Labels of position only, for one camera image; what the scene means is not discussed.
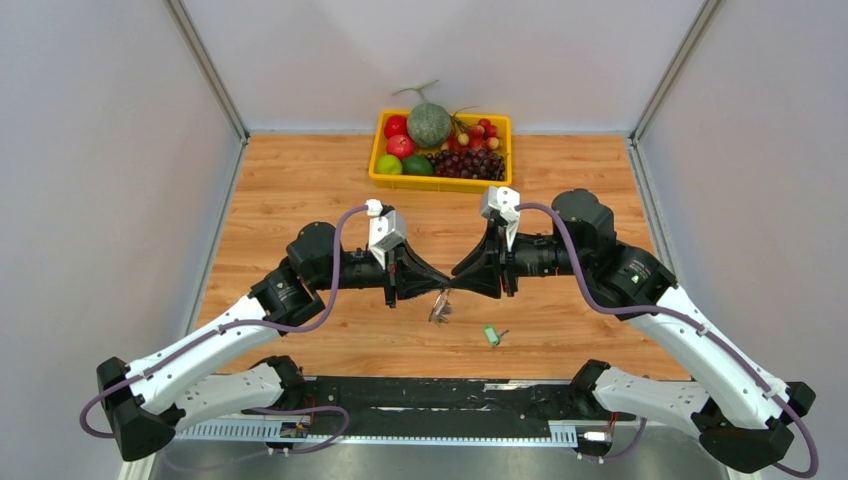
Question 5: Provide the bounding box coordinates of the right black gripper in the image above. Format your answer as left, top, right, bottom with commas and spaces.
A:
449, 218, 588, 298

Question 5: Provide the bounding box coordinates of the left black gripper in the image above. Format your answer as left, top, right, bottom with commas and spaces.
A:
312, 236, 450, 309

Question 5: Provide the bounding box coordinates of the metal keyring with keys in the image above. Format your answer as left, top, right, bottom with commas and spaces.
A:
428, 288, 453, 325

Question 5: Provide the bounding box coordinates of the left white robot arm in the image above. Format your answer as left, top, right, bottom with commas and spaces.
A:
97, 212, 449, 461

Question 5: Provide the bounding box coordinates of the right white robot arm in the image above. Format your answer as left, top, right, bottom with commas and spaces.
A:
452, 187, 816, 473

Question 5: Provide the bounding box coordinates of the yellow plastic tray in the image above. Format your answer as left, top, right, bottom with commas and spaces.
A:
367, 109, 514, 193

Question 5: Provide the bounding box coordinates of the dark purple grape bunch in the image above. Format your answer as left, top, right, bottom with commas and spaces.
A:
424, 149, 508, 181

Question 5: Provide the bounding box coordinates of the dark green avocado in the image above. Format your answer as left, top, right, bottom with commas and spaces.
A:
402, 154, 434, 176

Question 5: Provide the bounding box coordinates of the light green lime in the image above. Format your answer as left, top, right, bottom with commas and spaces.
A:
374, 154, 403, 175

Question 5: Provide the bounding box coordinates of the pink red apple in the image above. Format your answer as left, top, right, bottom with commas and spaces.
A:
386, 134, 416, 160

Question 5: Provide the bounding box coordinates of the red cherry bunch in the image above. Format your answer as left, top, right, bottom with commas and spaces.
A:
442, 108, 505, 152

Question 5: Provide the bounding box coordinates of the green netted melon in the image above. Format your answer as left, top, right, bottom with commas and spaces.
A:
392, 79, 452, 148

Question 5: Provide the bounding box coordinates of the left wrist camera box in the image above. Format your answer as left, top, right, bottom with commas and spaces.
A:
365, 199, 407, 270

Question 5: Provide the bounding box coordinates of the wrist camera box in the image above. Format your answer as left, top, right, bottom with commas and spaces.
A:
480, 186, 520, 251
365, 199, 407, 270

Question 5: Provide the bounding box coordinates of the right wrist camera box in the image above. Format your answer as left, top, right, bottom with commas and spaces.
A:
480, 186, 520, 251

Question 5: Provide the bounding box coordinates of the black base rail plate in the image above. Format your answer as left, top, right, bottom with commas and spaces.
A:
277, 376, 611, 435

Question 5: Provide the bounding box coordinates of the white slotted cable duct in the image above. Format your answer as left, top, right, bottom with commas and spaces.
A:
175, 416, 580, 448

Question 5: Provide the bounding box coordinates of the left aluminium corner post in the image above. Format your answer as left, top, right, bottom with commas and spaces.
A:
163, 0, 250, 145

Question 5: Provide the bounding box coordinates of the aluminium corner post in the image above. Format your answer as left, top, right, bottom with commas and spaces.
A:
163, 0, 250, 145
629, 0, 724, 145

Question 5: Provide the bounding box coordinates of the right aluminium corner post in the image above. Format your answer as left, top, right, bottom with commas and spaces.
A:
629, 0, 724, 145

